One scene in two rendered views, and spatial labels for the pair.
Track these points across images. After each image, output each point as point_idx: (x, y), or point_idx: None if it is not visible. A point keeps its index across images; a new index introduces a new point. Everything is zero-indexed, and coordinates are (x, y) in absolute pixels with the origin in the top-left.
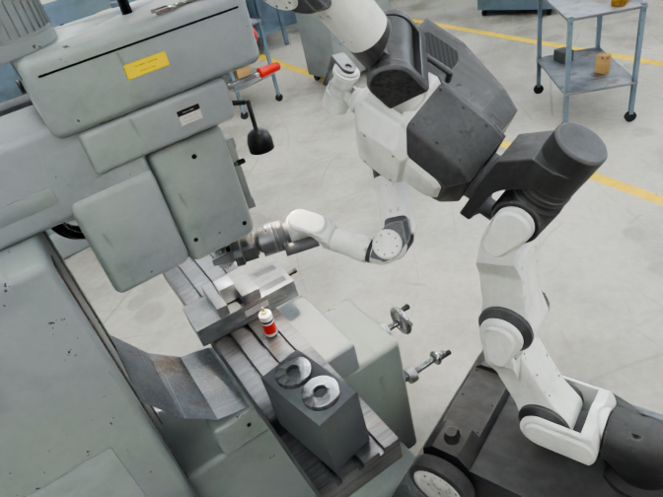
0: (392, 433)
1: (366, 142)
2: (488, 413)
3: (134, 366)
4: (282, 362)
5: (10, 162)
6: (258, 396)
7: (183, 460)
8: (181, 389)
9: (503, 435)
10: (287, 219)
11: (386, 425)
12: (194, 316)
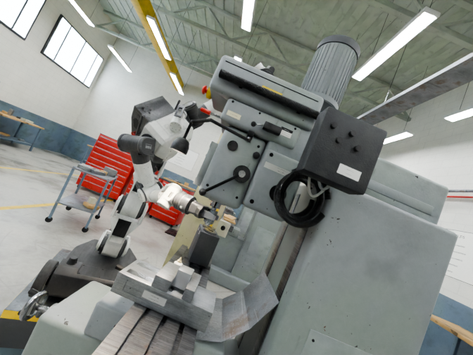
0: (182, 245)
1: None
2: (108, 270)
3: (263, 293)
4: (210, 232)
5: None
6: (205, 275)
7: (236, 348)
8: (235, 307)
9: (114, 270)
10: (181, 188)
11: (181, 246)
12: (210, 299)
